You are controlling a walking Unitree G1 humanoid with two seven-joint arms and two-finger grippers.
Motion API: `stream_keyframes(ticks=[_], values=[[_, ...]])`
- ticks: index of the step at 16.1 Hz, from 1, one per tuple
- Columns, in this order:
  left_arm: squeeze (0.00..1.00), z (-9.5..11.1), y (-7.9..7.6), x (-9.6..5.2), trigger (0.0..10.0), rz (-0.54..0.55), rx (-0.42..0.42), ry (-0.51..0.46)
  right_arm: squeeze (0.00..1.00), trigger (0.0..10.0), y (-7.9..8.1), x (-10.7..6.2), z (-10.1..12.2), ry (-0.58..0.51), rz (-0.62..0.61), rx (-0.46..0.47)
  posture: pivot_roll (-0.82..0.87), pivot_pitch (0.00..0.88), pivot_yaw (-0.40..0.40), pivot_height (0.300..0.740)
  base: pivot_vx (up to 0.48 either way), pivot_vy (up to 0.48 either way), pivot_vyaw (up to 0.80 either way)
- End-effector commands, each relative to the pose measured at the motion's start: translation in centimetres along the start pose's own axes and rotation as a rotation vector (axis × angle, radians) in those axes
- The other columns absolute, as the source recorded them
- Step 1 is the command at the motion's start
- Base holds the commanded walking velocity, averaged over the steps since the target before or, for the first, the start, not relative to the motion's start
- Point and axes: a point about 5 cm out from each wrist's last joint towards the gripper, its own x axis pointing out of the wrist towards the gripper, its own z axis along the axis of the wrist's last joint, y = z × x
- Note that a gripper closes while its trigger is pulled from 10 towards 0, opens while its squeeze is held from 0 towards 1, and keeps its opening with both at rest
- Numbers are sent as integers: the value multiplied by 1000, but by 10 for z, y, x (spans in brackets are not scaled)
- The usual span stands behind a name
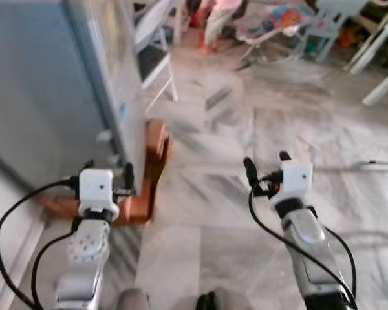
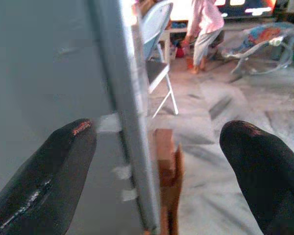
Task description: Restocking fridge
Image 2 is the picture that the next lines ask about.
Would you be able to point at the black television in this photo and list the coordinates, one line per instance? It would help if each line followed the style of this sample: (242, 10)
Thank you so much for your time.
(245, 9)

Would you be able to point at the white low bench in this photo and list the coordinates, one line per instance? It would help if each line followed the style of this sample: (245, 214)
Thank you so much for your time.
(166, 36)

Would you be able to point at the pale folding chair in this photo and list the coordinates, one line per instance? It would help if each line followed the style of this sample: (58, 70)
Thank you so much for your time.
(156, 29)

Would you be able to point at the child in pink shirt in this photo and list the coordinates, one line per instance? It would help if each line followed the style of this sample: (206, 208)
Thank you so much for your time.
(205, 22)

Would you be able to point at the light grey fridge cabinet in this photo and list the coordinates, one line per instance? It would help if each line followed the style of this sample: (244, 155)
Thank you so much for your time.
(39, 61)

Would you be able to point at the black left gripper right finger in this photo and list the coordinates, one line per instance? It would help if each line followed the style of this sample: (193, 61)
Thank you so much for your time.
(267, 176)

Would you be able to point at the colourful baby bouncer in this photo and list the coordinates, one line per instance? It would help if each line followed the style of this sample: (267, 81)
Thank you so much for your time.
(262, 36)

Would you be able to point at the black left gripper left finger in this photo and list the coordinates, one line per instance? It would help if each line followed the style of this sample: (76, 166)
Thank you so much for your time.
(46, 176)

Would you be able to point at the orange brick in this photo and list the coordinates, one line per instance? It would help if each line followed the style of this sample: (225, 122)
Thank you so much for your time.
(167, 171)

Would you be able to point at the light grey fridge door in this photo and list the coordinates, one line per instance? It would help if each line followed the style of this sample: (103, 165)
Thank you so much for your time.
(123, 73)

